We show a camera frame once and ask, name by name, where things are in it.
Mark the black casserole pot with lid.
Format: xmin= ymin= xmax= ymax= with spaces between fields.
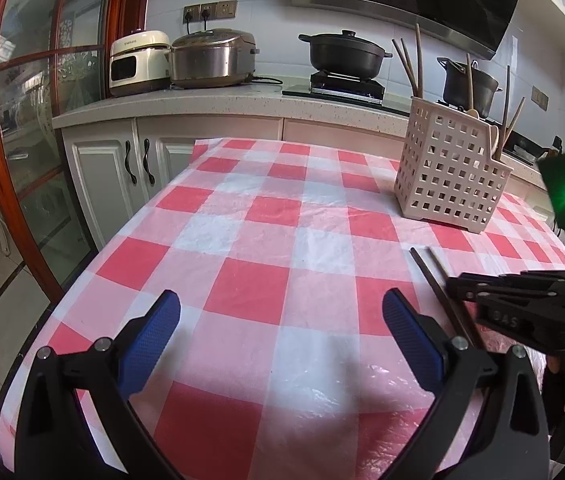
xmin=298 ymin=30 xmax=393 ymax=76

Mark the silver rice cooker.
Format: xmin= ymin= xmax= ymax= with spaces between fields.
xmin=169 ymin=29 xmax=260 ymax=90

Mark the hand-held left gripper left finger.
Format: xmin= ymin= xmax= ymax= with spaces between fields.
xmin=14 ymin=289 xmax=183 ymax=480

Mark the red white checkered tablecloth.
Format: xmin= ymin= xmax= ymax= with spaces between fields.
xmin=0 ymin=137 xmax=565 ymax=480

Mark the red wooden glass door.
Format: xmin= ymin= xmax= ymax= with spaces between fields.
xmin=0 ymin=0 xmax=156 ymax=306

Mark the dark brown chopstick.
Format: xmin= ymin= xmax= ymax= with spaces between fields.
xmin=409 ymin=247 xmax=486 ymax=351
xmin=427 ymin=246 xmax=458 ymax=283

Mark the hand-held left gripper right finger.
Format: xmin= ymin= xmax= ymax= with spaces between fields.
xmin=381 ymin=287 xmax=551 ymax=480

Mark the speckled stone countertop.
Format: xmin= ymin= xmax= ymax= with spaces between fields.
xmin=51 ymin=82 xmax=563 ymax=201

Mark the black cabinet handle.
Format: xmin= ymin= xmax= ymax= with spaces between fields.
xmin=142 ymin=138 xmax=157 ymax=183
xmin=124 ymin=140 xmax=138 ymax=185

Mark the white long-handled spoon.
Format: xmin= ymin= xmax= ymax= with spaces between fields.
xmin=487 ymin=122 xmax=502 ymax=161

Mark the white perforated utensil basket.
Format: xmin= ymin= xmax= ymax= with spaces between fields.
xmin=394 ymin=96 xmax=515 ymax=235

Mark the black glass gas cooktop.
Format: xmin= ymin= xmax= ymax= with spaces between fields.
xmin=282 ymin=71 xmax=551 ymax=163

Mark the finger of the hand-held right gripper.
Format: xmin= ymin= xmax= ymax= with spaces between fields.
xmin=500 ymin=269 xmax=565 ymax=286
xmin=445 ymin=272 xmax=565 ymax=303

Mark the tall grey stockpot with lid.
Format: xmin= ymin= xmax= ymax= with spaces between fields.
xmin=437 ymin=56 xmax=504 ymax=120

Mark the white base cabinet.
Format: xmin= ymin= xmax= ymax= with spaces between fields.
xmin=60 ymin=115 xmax=563 ymax=256

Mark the cream small cooker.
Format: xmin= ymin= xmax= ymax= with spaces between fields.
xmin=109 ymin=30 xmax=172 ymax=98

